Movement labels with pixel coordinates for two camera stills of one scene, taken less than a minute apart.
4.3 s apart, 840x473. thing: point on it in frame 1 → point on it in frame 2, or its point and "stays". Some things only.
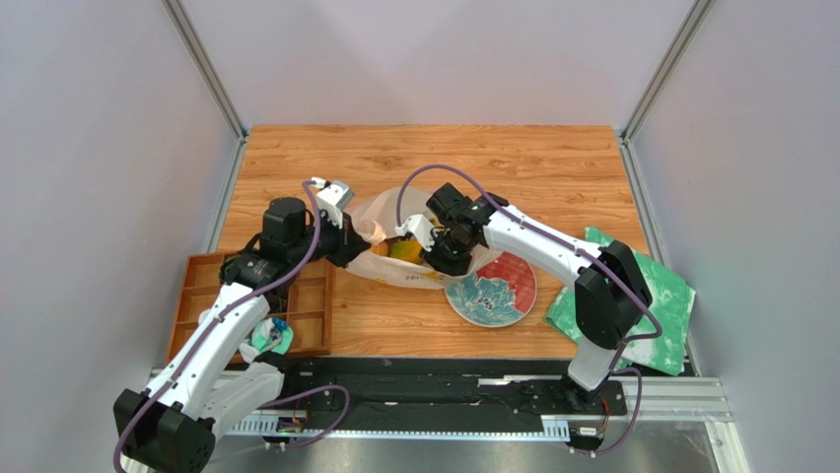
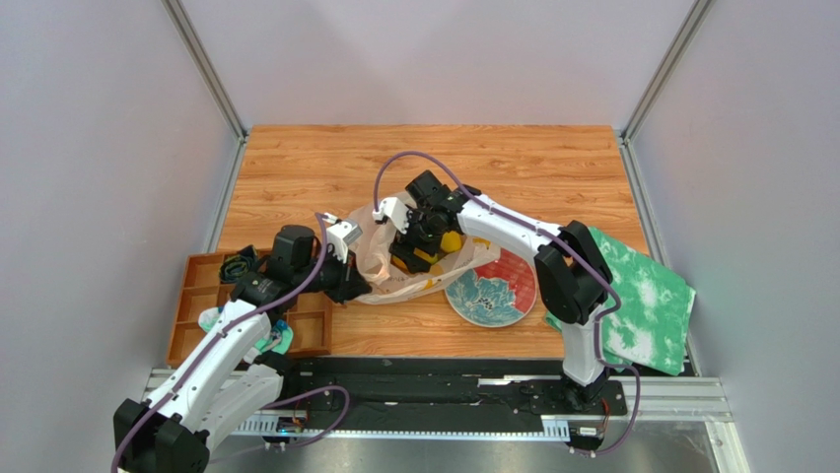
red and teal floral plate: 502,292 stays
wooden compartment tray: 309,308 stays
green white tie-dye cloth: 670,304 stays
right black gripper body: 439,248 → 415,242
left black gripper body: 332,241 → 332,277
